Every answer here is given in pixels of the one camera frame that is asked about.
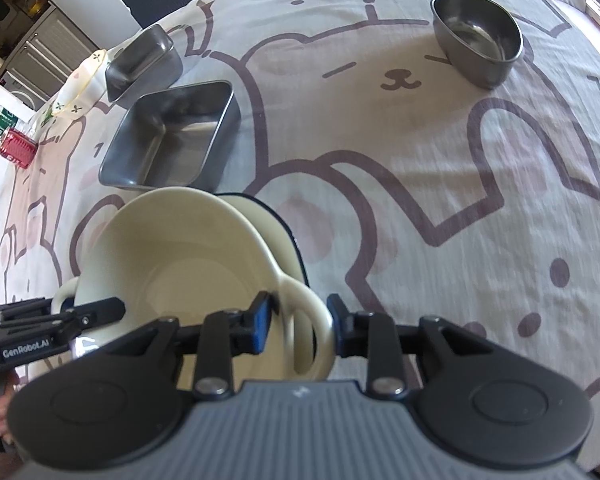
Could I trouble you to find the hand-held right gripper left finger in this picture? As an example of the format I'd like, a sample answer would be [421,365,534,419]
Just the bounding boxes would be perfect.
[102,290,281,401]

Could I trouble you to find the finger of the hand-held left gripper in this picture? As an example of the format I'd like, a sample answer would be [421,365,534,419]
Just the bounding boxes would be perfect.
[47,296,127,336]

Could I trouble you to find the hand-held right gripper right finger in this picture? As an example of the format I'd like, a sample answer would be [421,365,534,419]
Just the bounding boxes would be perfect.
[326,294,486,401]

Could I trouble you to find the cream bowl with handles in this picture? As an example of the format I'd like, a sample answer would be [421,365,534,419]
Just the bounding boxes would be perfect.
[51,186,333,396]

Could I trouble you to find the square steel container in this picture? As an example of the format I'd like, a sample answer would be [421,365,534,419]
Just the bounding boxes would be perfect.
[104,24,184,106]
[98,80,242,193]

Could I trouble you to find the floral ceramic bowl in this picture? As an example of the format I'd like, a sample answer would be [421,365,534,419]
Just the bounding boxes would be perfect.
[50,49,112,118]

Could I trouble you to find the person's left forearm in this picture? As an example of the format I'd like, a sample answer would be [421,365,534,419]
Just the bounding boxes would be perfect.
[0,451,27,480]

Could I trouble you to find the cartoon bear printed tablecloth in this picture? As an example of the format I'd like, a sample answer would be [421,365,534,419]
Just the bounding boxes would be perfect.
[0,0,600,480]

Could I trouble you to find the red drink can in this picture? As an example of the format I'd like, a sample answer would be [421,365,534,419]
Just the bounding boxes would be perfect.
[0,127,37,170]

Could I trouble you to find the cream kitchen base cabinet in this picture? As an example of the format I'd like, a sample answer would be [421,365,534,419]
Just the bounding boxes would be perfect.
[2,2,103,111]

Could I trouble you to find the small round steel bowl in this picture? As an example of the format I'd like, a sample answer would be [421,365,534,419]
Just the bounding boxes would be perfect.
[431,0,524,91]

